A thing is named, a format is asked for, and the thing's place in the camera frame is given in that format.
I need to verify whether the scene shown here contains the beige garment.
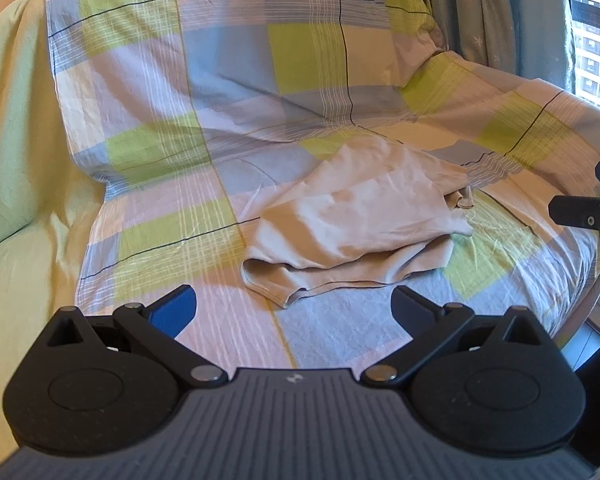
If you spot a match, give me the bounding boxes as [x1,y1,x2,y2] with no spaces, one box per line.
[240,136,472,308]

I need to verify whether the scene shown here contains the light green sofa cover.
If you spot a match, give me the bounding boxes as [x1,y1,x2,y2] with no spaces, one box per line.
[0,0,102,463]

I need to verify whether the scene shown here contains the grey-green star curtain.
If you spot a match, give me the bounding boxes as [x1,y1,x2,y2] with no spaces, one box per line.
[429,0,576,92]

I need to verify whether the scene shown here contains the plaid checkered bed sheet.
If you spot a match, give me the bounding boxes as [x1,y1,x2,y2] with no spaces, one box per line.
[46,0,600,370]

